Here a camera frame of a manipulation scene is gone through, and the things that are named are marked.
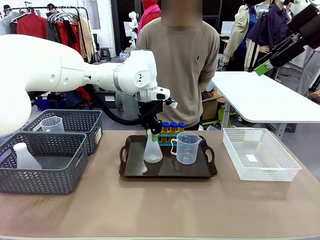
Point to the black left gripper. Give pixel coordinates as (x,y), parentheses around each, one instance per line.
(153,122)

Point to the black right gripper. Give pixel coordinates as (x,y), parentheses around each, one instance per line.
(288,51)

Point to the white translucent conical flask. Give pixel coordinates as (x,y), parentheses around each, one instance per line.
(25,157)
(152,152)

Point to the clear plastic measuring beaker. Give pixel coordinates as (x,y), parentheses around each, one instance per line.
(187,152)
(52,124)

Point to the person's left forearm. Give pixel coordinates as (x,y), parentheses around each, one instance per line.
(205,83)

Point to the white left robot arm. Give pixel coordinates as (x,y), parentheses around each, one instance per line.
(37,70)

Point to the blue test tube rack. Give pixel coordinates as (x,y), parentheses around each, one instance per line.
(164,143)

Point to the person in purple jacket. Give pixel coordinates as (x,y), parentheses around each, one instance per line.
(271,27)

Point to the mannequin with beige coat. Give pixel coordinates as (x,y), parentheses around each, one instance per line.
(240,37)

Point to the white folding table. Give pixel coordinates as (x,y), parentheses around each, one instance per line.
(255,95)

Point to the crouching person in jeans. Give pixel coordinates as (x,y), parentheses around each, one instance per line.
(127,105)

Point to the black serving tray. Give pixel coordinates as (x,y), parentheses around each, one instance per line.
(167,171)

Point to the person in grey trousers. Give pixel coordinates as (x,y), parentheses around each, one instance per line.
(308,70)

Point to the grey storage bin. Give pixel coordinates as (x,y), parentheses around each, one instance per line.
(106,98)

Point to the grey woven plastic basket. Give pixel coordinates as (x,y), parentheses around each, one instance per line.
(92,127)
(37,180)

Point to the cardboard box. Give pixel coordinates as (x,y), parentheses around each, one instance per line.
(211,107)

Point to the person in beige sweater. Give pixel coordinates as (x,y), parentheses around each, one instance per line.
(185,62)

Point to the black step stool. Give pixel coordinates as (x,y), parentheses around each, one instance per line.
(105,53)

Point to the white paper label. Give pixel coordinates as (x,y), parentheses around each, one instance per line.
(252,158)

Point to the white perforated plastic basket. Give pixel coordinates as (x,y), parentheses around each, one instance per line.
(270,172)

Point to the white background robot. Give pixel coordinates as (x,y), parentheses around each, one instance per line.
(133,22)

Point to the beige hanging garment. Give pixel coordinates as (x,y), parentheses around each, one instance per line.
(86,37)

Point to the pink jacket person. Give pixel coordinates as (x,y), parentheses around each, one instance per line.
(150,12)

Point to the red hanging dress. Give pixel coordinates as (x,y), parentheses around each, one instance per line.
(71,35)

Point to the black clothes rack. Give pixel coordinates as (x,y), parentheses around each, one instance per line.
(82,15)

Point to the red hanging jacket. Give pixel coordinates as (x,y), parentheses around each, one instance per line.
(32,25)

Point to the green plastic frame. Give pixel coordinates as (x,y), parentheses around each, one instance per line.
(222,117)

